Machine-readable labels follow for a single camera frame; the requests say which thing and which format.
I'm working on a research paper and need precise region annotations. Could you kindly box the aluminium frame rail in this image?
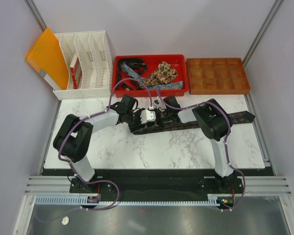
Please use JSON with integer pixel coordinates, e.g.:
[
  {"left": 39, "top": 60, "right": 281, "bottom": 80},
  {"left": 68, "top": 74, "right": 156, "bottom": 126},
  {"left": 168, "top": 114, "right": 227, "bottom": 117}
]
[{"left": 25, "top": 176, "right": 292, "bottom": 196}]

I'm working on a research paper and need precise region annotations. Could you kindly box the black dark tie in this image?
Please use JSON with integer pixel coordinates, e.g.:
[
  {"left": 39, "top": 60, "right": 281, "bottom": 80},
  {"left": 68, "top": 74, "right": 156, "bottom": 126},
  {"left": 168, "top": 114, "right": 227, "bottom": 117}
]
[{"left": 116, "top": 58, "right": 147, "bottom": 91}]

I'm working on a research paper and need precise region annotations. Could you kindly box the floral beige green tie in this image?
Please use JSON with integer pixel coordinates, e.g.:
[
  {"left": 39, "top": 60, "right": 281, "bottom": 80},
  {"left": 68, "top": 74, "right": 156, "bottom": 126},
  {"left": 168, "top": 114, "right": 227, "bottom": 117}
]
[{"left": 143, "top": 61, "right": 178, "bottom": 88}]

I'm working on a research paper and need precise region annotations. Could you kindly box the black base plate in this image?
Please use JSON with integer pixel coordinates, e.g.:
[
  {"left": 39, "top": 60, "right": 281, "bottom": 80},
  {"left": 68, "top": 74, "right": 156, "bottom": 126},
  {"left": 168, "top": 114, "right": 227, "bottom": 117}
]
[{"left": 70, "top": 169, "right": 244, "bottom": 196}]

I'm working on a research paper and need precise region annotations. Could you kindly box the white crumpled paper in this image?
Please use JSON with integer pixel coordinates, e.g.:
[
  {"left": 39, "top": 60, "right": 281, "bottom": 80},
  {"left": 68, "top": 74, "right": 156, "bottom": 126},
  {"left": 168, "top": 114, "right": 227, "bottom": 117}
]
[{"left": 61, "top": 216, "right": 70, "bottom": 226}]

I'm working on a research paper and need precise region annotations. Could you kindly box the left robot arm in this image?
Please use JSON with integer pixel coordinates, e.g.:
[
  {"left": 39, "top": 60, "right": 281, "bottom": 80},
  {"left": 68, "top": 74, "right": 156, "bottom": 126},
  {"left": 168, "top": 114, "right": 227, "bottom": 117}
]
[{"left": 53, "top": 95, "right": 156, "bottom": 192}]

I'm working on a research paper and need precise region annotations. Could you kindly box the light blue paisley tie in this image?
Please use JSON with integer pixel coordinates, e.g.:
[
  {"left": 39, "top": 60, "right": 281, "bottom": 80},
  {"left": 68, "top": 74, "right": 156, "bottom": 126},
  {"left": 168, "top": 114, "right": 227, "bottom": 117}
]
[{"left": 120, "top": 63, "right": 185, "bottom": 91}]

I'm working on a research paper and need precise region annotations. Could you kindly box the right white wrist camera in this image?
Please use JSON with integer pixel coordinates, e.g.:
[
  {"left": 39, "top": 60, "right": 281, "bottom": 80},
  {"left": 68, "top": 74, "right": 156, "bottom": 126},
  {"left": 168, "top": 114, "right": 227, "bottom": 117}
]
[{"left": 153, "top": 99, "right": 166, "bottom": 110}]

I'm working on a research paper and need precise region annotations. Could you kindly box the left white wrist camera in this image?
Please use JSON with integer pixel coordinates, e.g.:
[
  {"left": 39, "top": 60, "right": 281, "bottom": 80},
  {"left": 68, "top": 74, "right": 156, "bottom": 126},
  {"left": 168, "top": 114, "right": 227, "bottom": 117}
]
[{"left": 140, "top": 109, "right": 156, "bottom": 124}]

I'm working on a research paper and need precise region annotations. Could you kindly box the white file organizer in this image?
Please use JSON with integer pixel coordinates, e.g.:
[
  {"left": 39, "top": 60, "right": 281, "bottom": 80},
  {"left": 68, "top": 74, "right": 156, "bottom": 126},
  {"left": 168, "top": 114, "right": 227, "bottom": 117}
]
[{"left": 53, "top": 31, "right": 113, "bottom": 100}]

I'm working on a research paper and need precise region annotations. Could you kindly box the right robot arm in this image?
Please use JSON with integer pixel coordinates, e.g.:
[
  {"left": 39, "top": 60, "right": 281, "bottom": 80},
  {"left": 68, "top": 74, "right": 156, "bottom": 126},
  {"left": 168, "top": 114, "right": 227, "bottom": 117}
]
[{"left": 154, "top": 96, "right": 235, "bottom": 193}]

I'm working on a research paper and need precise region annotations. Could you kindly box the red plastic tray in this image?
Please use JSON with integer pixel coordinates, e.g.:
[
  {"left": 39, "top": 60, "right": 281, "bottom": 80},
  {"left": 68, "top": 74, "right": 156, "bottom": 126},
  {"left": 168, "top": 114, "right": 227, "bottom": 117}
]
[{"left": 112, "top": 54, "right": 189, "bottom": 98}]

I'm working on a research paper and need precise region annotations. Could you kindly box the orange compartment tray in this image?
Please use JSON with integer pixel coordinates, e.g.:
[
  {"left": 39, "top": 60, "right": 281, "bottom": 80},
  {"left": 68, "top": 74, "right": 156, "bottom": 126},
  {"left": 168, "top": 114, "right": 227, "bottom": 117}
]
[{"left": 186, "top": 58, "right": 251, "bottom": 95}]

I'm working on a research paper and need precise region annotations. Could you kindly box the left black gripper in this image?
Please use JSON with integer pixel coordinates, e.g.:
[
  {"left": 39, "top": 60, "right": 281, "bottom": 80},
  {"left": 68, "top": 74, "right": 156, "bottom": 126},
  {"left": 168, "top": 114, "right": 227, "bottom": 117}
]
[{"left": 125, "top": 108, "right": 147, "bottom": 133}]

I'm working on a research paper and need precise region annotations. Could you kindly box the brown blue patterned tie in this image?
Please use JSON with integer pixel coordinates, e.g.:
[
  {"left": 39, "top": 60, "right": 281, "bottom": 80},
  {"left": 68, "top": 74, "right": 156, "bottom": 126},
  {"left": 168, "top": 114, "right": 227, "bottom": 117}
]
[{"left": 132, "top": 111, "right": 256, "bottom": 136}]

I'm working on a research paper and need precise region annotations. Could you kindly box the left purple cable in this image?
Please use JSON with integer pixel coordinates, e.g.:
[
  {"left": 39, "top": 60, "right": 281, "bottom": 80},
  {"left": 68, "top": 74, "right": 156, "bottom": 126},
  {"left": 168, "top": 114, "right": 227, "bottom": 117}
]
[{"left": 34, "top": 78, "right": 153, "bottom": 223}]

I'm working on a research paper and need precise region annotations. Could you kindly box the grey cable duct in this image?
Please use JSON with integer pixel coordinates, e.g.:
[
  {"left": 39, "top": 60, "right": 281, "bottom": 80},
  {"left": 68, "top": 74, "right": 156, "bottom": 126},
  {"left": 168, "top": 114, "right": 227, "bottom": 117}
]
[{"left": 35, "top": 195, "right": 233, "bottom": 206}]

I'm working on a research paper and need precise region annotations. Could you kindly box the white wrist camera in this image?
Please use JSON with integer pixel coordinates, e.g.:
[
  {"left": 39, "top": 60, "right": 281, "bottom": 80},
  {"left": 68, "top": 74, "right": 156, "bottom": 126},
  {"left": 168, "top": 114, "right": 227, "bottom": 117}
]
[
  {"left": 153, "top": 99, "right": 166, "bottom": 110},
  {"left": 140, "top": 109, "right": 156, "bottom": 124}
]

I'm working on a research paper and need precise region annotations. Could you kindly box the red book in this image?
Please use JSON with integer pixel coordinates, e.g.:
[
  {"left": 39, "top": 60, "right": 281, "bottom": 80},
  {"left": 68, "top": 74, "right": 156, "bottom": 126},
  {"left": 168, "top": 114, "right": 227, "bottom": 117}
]
[{"left": 70, "top": 52, "right": 82, "bottom": 89}]

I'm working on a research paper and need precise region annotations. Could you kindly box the orange folder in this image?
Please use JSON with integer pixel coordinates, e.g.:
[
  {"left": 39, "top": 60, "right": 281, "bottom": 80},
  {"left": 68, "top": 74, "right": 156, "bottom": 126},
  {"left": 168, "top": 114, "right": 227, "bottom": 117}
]
[{"left": 25, "top": 28, "right": 69, "bottom": 91}]

